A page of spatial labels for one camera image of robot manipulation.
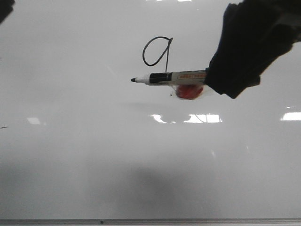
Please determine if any white whiteboard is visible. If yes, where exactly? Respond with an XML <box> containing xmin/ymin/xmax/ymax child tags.
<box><xmin>0</xmin><ymin>0</ymin><xmax>301</xmax><ymax>219</ymax></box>

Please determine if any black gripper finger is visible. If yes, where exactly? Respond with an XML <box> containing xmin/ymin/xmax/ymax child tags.
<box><xmin>205</xmin><ymin>0</ymin><xmax>301</xmax><ymax>99</ymax></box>

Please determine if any black white whiteboard marker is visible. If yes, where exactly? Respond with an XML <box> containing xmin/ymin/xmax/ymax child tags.
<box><xmin>131</xmin><ymin>70</ymin><xmax>206</xmax><ymax>100</ymax></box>

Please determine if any grey aluminium whiteboard frame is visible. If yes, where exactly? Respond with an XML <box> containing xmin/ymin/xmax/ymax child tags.
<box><xmin>0</xmin><ymin>218</ymin><xmax>301</xmax><ymax>226</ymax></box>

